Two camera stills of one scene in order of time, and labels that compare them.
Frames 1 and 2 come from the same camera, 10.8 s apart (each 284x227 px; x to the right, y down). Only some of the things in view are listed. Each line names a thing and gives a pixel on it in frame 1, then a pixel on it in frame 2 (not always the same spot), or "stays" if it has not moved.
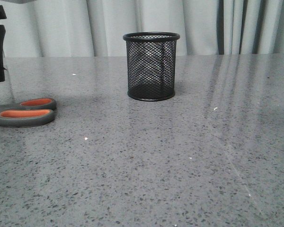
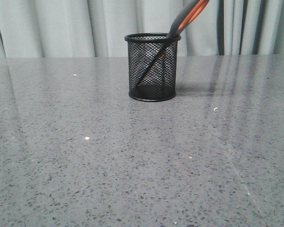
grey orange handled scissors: [28, 112] → [181, 22]
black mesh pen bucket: [151, 60] stays
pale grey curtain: [62, 28] stays
